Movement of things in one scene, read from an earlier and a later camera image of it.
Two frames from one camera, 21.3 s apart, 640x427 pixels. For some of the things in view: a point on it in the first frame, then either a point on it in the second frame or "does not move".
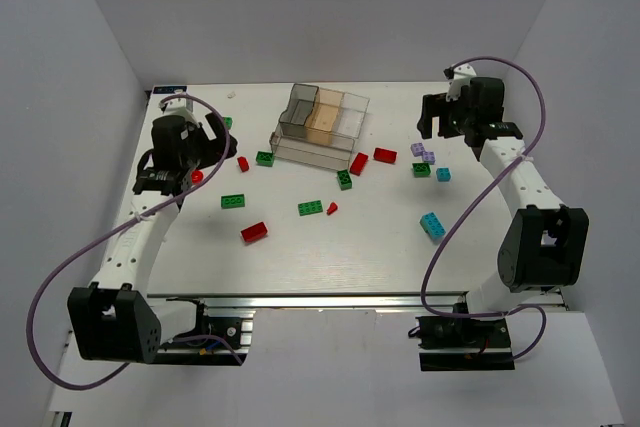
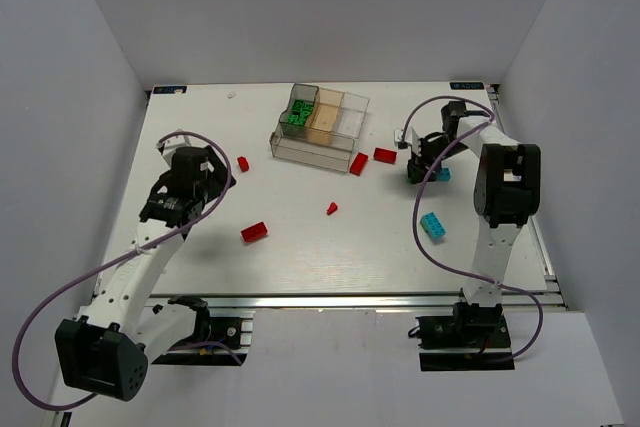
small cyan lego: (443, 174) does not move
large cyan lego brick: (433, 226) does not move
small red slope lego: (332, 208) does not move
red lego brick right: (384, 155) does not move
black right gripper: (439, 114) to (425, 156)
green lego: (344, 179) to (297, 119)
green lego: (264, 158) to (306, 111)
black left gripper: (211, 137) to (220, 177)
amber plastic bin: (320, 123) does not move
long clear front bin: (326, 152) does not move
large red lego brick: (254, 232) does not move
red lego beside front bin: (359, 163) does not move
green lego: (232, 201) to (298, 104)
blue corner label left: (168, 89) does not move
